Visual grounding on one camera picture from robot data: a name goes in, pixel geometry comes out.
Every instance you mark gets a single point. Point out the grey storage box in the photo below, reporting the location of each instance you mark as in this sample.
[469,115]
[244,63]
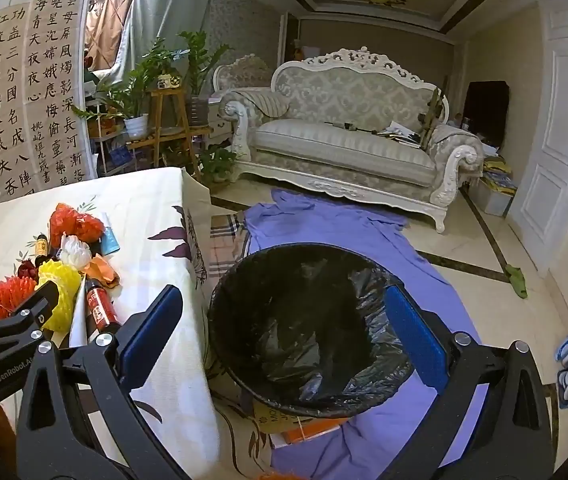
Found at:
[496,195]

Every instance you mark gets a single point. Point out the grey-blue curtain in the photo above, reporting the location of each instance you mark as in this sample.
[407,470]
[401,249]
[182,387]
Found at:
[164,10]

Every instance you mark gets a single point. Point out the brown curtain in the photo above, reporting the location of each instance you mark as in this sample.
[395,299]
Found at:
[106,30]

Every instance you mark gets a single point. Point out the cardboard box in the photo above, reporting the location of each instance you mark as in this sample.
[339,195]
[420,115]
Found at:
[274,417]

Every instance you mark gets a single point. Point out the tall plant in dark pot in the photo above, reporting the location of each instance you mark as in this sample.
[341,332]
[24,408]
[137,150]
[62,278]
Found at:
[199,60]

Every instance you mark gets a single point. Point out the orange wrapper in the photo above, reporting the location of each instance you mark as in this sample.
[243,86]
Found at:
[104,270]

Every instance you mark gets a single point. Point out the white panelled door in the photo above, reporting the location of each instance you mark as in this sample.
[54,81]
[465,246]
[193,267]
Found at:
[558,160]

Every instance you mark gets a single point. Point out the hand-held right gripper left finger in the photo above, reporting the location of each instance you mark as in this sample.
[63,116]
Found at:
[151,332]

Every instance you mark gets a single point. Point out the small dark bottle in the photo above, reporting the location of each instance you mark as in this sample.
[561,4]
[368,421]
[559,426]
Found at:
[41,247]

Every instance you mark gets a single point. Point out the dark rectangular board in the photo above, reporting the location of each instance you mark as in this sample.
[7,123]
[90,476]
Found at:
[486,110]

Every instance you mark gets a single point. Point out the blue white packet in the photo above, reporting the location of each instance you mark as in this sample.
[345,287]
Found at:
[110,241]

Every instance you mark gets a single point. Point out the ornate white sofa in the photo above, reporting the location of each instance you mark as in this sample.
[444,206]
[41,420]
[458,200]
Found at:
[343,145]

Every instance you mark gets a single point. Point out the red-orange foam net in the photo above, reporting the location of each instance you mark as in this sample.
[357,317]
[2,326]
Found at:
[76,225]

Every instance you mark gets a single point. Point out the calligraphy wall hanging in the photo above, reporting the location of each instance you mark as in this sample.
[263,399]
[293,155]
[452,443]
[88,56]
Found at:
[14,110]

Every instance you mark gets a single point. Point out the floral tablecloth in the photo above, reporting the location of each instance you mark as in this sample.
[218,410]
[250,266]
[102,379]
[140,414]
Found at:
[139,200]

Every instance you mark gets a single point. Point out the green cloth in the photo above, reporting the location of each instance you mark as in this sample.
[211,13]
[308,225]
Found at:
[516,280]

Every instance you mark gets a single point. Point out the white foam net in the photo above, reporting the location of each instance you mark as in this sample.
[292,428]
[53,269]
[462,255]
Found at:
[74,252]

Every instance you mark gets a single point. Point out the yellow foam net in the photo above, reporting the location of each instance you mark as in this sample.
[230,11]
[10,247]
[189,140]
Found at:
[64,280]

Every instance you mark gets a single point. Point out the small yellow ornament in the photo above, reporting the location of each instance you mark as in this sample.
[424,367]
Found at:
[169,81]

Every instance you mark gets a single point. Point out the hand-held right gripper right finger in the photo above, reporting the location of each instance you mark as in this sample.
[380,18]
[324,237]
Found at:
[413,340]

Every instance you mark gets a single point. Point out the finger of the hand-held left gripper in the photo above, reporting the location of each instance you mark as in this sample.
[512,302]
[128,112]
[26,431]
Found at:
[44,302]

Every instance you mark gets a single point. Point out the leafy plant in white pot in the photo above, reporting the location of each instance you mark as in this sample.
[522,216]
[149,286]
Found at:
[136,125]

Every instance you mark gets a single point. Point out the white metal shelf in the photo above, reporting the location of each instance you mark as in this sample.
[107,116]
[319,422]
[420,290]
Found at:
[101,140]

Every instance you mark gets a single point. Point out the orange foam net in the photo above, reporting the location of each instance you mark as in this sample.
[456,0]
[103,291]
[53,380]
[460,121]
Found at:
[11,292]

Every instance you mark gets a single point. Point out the brown bottle with red label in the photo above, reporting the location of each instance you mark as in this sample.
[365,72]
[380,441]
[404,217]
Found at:
[101,307]

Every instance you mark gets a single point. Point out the round bin with black bag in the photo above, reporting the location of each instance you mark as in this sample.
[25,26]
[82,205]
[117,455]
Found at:
[304,320]

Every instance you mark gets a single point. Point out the ornate white armchair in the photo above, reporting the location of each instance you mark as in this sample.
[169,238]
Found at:
[244,72]

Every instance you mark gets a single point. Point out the purple cloth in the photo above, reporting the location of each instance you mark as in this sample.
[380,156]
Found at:
[314,220]

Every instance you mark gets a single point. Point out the plaid cloth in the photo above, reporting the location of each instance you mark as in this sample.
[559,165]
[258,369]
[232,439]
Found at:
[226,240]

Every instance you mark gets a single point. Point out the pile of papers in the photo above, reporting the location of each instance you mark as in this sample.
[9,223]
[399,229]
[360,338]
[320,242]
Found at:
[398,132]

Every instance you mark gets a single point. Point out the camouflage object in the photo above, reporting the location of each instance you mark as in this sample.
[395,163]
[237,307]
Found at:
[431,115]

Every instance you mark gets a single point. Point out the small potted floor plant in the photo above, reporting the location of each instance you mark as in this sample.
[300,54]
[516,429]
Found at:
[216,162]

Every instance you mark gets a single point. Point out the orange book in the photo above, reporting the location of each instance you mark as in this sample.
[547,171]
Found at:
[309,432]

